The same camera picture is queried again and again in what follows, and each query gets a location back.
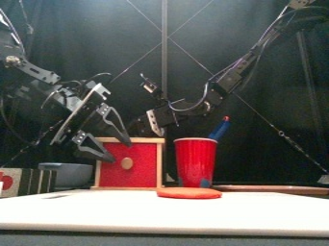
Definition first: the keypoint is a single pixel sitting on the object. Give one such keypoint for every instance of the flat orange dough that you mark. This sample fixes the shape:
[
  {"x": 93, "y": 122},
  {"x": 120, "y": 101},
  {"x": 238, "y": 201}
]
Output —
[{"x": 188, "y": 193}]

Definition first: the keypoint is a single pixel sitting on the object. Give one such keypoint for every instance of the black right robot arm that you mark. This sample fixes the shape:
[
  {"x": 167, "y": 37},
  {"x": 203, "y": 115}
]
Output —
[{"x": 231, "y": 78}]

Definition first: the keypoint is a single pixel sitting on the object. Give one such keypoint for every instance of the small white bracket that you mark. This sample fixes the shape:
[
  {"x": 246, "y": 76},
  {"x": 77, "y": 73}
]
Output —
[{"x": 323, "y": 179}]

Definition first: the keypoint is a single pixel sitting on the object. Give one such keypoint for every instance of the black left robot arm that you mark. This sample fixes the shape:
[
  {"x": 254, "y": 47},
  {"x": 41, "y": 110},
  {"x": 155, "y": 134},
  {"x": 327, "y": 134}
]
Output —
[{"x": 29, "y": 72}]

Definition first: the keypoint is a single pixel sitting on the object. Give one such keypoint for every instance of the red plastic cup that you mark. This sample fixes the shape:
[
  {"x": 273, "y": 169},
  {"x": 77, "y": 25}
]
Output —
[{"x": 194, "y": 161}]

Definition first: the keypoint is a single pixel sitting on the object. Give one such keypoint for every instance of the grey metal frame pole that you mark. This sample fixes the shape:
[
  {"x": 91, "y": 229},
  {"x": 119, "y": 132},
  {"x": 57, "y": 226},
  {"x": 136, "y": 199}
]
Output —
[{"x": 164, "y": 48}]

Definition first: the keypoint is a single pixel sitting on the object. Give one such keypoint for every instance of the dark slanted frame pole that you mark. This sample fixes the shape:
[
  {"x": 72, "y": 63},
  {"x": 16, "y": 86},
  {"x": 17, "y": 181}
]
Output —
[{"x": 309, "y": 89}]

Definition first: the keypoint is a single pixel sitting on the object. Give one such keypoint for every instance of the red and white block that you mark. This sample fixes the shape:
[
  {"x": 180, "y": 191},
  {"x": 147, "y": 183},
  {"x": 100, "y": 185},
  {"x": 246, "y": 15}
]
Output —
[{"x": 8, "y": 182}]

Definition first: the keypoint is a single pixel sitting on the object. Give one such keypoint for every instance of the grey-blue bowl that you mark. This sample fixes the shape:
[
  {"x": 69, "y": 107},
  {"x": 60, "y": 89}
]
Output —
[{"x": 71, "y": 174}]

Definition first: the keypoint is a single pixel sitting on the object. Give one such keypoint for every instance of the wooden box with slot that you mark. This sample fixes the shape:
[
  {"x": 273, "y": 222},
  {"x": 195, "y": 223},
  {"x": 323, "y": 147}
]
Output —
[{"x": 160, "y": 160}]

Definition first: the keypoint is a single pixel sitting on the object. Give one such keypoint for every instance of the blue and red toy tool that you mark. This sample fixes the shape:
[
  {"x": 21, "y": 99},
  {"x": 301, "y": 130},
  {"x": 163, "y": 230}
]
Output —
[{"x": 219, "y": 129}]

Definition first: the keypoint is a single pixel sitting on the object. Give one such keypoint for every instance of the red drawer with wooden knob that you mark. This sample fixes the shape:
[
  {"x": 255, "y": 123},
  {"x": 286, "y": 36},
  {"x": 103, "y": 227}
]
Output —
[{"x": 136, "y": 173}]

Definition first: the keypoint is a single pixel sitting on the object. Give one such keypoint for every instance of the white cutting board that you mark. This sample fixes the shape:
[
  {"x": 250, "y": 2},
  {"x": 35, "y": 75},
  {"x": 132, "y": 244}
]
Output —
[{"x": 162, "y": 213}]

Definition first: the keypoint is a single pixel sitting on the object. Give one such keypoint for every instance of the brown flat board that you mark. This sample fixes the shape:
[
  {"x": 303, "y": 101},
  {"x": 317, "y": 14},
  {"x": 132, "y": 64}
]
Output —
[{"x": 278, "y": 189}]

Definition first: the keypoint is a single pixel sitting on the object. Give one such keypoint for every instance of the black striped block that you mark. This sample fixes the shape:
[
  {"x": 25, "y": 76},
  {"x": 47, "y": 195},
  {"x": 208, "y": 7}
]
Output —
[{"x": 39, "y": 181}]

